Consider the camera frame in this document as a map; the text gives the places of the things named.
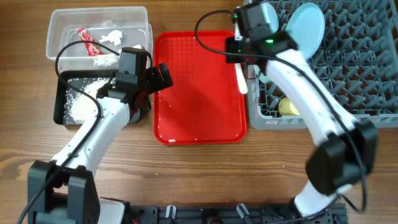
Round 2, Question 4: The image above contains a mint green bowl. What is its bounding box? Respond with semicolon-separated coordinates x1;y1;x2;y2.
253;65;271;84

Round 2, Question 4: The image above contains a white plastic spoon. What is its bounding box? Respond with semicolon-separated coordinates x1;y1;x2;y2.
234;23;248;95

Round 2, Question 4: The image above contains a light blue bowl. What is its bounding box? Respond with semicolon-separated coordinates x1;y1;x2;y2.
264;2;279;33

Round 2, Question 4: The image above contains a white tissue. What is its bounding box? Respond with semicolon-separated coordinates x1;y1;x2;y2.
99;30;123;46

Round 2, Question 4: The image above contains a light blue plate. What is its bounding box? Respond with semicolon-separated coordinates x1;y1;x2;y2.
286;2;325;60

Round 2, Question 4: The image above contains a red snack wrapper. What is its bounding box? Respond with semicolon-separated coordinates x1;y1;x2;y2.
77;27;104;57

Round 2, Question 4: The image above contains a yellow plastic cup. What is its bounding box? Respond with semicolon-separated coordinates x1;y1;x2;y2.
279;97;300;116

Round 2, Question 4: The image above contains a white rice pile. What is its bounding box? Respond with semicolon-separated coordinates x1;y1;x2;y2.
63;77;109;125

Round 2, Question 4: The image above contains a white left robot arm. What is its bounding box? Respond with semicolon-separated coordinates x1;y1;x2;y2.
18;45;173;223

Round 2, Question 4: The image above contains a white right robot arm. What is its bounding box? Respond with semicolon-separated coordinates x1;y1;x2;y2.
228;1;378;218

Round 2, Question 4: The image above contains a grey dishwasher rack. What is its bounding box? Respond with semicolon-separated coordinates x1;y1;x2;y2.
248;1;397;129

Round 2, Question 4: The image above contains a red plastic tray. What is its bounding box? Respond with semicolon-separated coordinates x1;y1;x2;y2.
153;30;248;145

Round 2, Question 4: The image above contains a clear plastic bin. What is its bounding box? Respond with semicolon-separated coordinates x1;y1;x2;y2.
46;6;153;71

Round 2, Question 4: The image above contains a black square bin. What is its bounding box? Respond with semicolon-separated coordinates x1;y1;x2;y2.
53;70;150;126

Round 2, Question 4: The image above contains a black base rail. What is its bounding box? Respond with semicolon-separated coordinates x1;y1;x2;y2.
123;203;348;224

